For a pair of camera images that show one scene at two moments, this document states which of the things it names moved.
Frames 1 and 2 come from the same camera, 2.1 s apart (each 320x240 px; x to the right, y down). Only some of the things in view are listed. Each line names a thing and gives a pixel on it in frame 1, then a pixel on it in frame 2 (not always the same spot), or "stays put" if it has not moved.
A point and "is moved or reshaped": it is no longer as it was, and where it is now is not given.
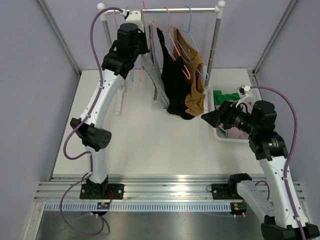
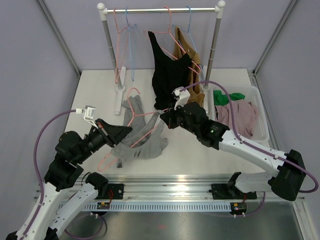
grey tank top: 155,71 -> 145,140
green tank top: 219,99 stays put
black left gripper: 140,33 -> 113,134
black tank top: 175,77 is moved or reshaped
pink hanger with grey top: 145,27 -> 133,115
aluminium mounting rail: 146,187 stays put
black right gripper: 224,115 -> 169,117
